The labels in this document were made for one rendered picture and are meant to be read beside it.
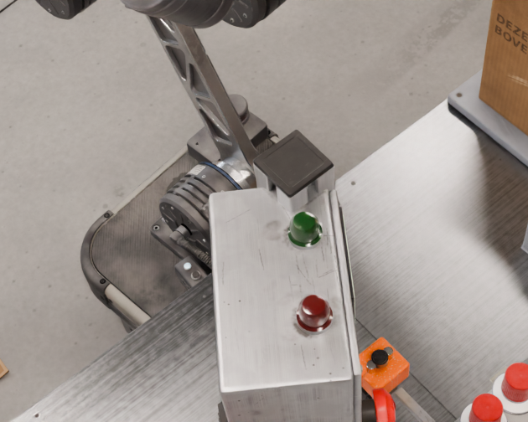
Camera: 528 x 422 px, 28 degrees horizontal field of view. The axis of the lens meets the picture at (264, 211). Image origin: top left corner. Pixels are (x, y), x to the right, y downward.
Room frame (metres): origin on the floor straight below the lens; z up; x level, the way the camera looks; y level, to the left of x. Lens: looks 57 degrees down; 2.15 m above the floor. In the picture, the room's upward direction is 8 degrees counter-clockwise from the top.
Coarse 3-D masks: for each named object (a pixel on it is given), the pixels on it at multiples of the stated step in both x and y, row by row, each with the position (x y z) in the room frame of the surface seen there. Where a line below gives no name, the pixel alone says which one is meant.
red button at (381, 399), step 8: (376, 392) 0.34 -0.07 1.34; (384, 392) 0.33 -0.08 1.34; (368, 400) 0.33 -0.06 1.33; (376, 400) 0.33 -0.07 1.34; (384, 400) 0.33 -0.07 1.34; (392, 400) 0.33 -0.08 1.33; (368, 408) 0.32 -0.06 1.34; (376, 408) 0.32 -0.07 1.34; (384, 408) 0.32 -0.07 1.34; (392, 408) 0.32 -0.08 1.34; (368, 416) 0.32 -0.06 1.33; (376, 416) 0.32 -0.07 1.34; (384, 416) 0.31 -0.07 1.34; (392, 416) 0.31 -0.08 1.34
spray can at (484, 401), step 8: (480, 400) 0.42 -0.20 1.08; (488, 400) 0.41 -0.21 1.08; (496, 400) 0.41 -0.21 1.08; (464, 408) 0.43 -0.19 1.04; (472, 408) 0.41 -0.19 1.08; (480, 408) 0.41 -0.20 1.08; (488, 408) 0.41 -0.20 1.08; (496, 408) 0.40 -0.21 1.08; (464, 416) 0.42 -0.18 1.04; (472, 416) 0.40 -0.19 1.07; (480, 416) 0.40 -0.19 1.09; (488, 416) 0.40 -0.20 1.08; (496, 416) 0.40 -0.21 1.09; (504, 416) 0.41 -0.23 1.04
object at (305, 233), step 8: (296, 216) 0.42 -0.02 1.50; (304, 216) 0.41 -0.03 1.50; (312, 216) 0.41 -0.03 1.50; (296, 224) 0.41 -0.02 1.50; (304, 224) 0.41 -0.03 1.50; (312, 224) 0.41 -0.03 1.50; (288, 232) 0.41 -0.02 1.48; (296, 232) 0.40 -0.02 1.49; (304, 232) 0.40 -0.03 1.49; (312, 232) 0.40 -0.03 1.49; (320, 232) 0.41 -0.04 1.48; (296, 240) 0.40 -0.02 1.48; (304, 240) 0.40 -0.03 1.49; (312, 240) 0.40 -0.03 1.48; (320, 240) 0.40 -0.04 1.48; (296, 248) 0.40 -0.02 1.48; (304, 248) 0.40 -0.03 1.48; (312, 248) 0.40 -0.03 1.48
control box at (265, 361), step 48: (240, 192) 0.46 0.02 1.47; (336, 192) 0.45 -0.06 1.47; (240, 240) 0.42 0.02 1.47; (288, 240) 0.41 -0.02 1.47; (336, 240) 0.41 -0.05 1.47; (240, 288) 0.38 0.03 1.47; (288, 288) 0.37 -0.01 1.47; (336, 288) 0.36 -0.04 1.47; (240, 336) 0.34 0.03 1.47; (288, 336) 0.33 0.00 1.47; (336, 336) 0.33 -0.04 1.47; (240, 384) 0.30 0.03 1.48; (288, 384) 0.30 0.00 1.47; (336, 384) 0.29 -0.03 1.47
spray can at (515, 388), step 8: (512, 368) 0.45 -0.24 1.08; (520, 368) 0.44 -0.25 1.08; (504, 376) 0.44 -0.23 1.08; (512, 376) 0.44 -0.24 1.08; (520, 376) 0.44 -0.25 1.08; (496, 384) 0.45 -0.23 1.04; (504, 384) 0.44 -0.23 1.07; (512, 384) 0.43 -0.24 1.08; (520, 384) 0.43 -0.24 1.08; (496, 392) 0.44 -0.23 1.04; (504, 392) 0.43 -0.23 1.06; (512, 392) 0.42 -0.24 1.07; (520, 392) 0.42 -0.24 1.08; (504, 400) 0.43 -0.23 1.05; (512, 400) 0.42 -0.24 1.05; (520, 400) 0.42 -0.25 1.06; (504, 408) 0.42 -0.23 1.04; (512, 408) 0.42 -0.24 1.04; (520, 408) 0.42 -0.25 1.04; (512, 416) 0.41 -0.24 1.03; (520, 416) 0.41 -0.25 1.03
